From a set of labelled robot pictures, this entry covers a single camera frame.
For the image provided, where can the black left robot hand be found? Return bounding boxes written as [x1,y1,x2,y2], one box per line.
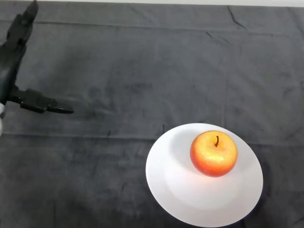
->
[0,0,75,114]

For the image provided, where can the red yellow apple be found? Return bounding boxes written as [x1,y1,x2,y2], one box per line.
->
[190,130,238,178]

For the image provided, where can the white round plate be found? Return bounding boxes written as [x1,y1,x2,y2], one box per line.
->
[145,123,264,228]

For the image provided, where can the black cloth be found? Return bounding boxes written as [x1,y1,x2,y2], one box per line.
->
[0,1,304,228]

